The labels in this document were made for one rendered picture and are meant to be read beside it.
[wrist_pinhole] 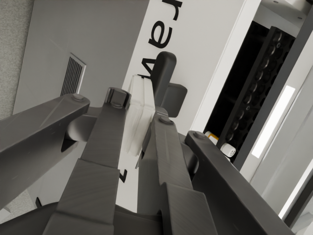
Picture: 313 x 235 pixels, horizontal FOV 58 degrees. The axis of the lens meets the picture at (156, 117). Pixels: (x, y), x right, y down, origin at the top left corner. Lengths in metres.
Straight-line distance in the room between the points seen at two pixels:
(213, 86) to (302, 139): 0.12
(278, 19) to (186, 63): 0.22
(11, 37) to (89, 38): 0.52
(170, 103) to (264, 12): 0.22
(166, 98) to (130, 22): 0.31
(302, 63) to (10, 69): 1.00
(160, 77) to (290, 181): 0.17
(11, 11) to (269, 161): 0.96
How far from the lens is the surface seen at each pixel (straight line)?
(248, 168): 0.33
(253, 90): 0.33
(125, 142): 0.16
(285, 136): 0.31
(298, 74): 0.31
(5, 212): 1.47
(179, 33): 0.26
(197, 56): 0.24
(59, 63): 0.77
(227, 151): 0.33
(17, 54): 1.14
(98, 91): 0.58
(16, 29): 1.11
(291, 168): 0.31
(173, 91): 0.22
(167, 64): 0.21
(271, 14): 0.42
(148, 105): 0.15
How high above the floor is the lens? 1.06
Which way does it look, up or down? 43 degrees down
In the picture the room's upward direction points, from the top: 129 degrees clockwise
